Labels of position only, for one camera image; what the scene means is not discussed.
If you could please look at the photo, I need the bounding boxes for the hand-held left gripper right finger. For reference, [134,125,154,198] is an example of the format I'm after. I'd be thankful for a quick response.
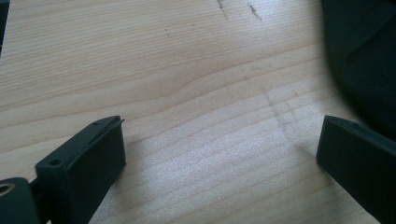
[316,115,396,224]

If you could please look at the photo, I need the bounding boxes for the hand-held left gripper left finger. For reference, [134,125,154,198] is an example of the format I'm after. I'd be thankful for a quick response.
[35,115,127,224]

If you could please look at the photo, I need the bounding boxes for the black pants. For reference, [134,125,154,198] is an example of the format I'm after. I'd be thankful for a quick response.
[320,0,396,142]

